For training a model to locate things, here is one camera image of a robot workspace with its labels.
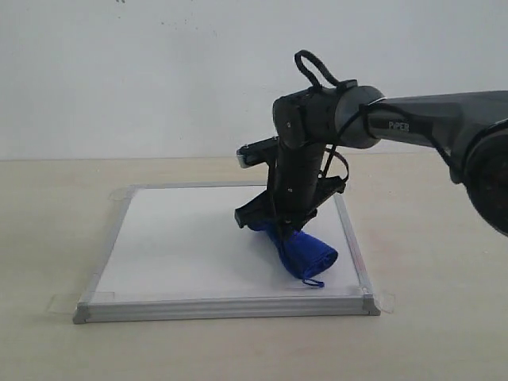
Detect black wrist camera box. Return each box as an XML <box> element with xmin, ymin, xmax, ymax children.
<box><xmin>237</xmin><ymin>137</ymin><xmax>279</xmax><ymax>168</ymax></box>

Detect clear tape front left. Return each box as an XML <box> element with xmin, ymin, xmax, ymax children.
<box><xmin>45</xmin><ymin>291</ymin><xmax>116</xmax><ymax>317</ymax></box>

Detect white aluminium-framed whiteboard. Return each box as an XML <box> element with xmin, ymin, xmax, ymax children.
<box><xmin>73</xmin><ymin>182</ymin><xmax>380</xmax><ymax>325</ymax></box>

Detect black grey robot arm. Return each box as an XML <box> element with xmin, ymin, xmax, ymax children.
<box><xmin>234</xmin><ymin>86</ymin><xmax>507</xmax><ymax>236</ymax></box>

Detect clear tape front right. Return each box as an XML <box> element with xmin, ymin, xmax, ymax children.
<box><xmin>348</xmin><ymin>284</ymin><xmax>398</xmax><ymax>315</ymax></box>

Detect clear tape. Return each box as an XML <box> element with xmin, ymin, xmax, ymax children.
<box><xmin>348</xmin><ymin>284</ymin><xmax>398</xmax><ymax>315</ymax></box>
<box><xmin>45</xmin><ymin>291</ymin><xmax>116</xmax><ymax>317</ymax></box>

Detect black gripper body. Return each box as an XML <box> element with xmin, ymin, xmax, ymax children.
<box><xmin>234</xmin><ymin>141</ymin><xmax>346</xmax><ymax>233</ymax></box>

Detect blue microfibre cloth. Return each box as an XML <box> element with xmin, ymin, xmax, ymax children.
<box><xmin>248</xmin><ymin>222</ymin><xmax>338</xmax><ymax>288</ymax></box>

